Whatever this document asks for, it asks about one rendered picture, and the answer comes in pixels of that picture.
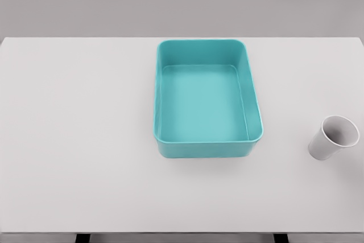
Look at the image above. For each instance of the teal rectangular plastic basket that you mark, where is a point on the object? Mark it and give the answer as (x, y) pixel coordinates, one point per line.
(203, 103)

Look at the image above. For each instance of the white paper cup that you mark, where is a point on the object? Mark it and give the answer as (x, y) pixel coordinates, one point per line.
(322, 144)

